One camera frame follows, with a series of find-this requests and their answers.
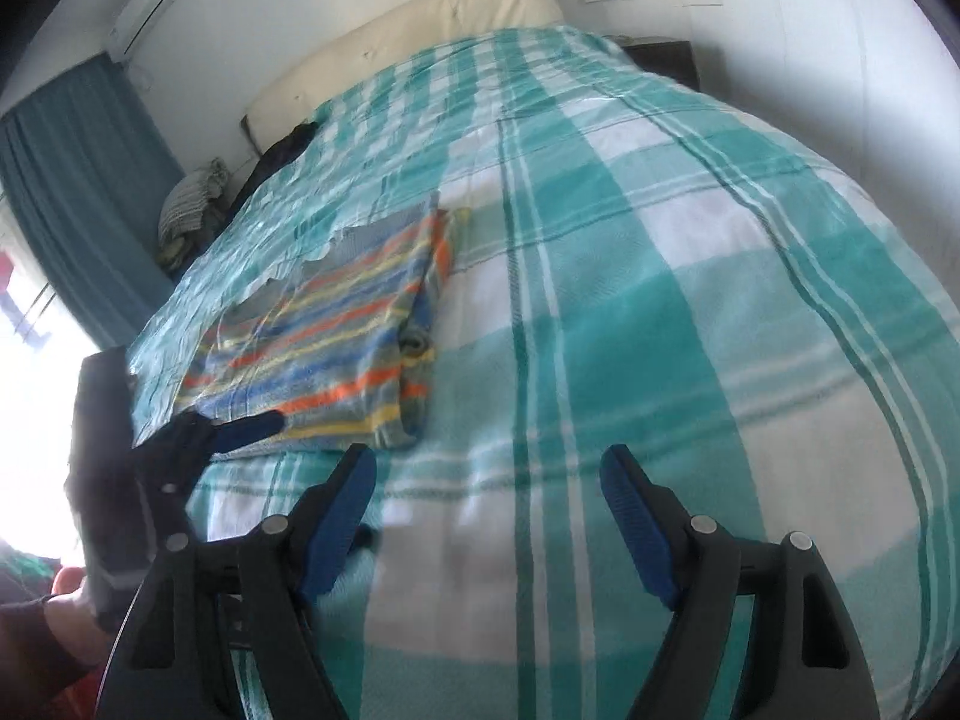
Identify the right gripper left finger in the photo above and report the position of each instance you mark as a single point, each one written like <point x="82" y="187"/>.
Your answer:
<point x="203" y="601"/>

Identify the person's left hand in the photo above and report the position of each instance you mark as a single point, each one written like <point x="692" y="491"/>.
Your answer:
<point x="72" y="620"/>

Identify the pile of clothes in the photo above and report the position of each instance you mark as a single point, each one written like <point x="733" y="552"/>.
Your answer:
<point x="191" y="217"/>

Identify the dark nightstand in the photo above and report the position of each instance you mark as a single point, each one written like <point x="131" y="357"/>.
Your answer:
<point x="667" y="57"/>

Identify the white air conditioner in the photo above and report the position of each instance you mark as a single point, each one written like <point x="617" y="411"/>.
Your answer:
<point x="136" y="20"/>

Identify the teal plaid bedspread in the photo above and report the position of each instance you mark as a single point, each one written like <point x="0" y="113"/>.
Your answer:
<point x="645" y="266"/>

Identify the black garment on bed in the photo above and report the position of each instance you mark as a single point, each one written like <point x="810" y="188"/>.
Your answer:
<point x="279" y="155"/>

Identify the cream padded headboard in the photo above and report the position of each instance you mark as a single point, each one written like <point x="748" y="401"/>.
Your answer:
<point x="379" y="44"/>

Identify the striped knit sweater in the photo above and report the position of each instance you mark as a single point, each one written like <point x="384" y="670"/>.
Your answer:
<point x="343" y="345"/>

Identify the teal curtain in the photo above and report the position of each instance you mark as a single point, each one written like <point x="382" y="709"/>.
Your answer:
<point x="86" y="172"/>

